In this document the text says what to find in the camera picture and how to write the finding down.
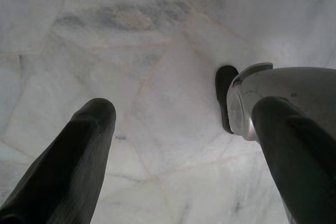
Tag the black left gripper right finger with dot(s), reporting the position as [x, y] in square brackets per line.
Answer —
[299, 161]

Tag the silver robot leg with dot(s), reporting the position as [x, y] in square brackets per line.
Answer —
[283, 82]

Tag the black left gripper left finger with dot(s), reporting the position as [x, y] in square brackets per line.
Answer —
[65, 161]

